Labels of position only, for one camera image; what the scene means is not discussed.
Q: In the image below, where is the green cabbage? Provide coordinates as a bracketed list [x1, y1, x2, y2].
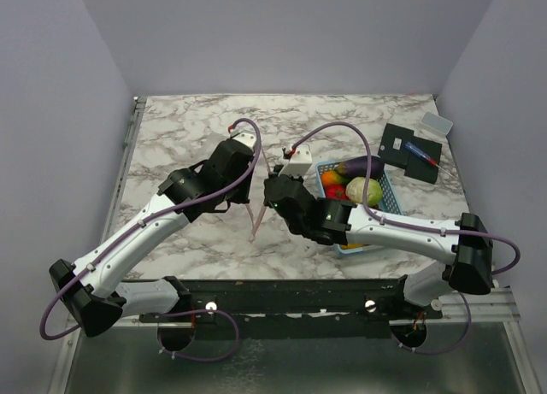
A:
[345, 177, 384, 207]

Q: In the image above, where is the clear pink zip bag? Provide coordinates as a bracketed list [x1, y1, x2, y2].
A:
[245, 150, 274, 244]

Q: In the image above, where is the purple eggplant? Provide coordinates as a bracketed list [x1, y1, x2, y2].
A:
[334, 156, 385, 179]

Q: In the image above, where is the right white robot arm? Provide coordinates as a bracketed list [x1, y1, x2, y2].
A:
[264, 173, 493, 318]

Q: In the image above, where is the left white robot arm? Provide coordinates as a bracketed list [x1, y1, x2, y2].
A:
[49, 132, 262, 337]

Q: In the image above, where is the red tomato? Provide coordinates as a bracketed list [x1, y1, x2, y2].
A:
[324, 185, 348, 200]

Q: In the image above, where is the yellow bell pepper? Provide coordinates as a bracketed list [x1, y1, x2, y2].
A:
[340, 244, 367, 250]

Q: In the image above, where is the orange fruit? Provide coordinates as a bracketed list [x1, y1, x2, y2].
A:
[321, 170, 349, 188]

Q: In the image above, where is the light blue plastic basket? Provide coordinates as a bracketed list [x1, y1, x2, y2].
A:
[315, 161, 403, 258]

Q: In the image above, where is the blue red screwdriver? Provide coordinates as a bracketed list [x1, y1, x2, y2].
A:
[405, 142, 453, 177]

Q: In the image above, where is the clear plastic lid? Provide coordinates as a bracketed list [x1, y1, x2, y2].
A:
[420, 112, 453, 138]

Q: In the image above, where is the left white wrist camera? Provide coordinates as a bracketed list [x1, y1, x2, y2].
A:
[228, 126, 257, 151]

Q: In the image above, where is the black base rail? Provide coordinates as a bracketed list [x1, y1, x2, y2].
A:
[139, 279, 442, 339]

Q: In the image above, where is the aluminium side rail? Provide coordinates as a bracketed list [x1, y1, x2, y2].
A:
[99, 97, 147, 244]

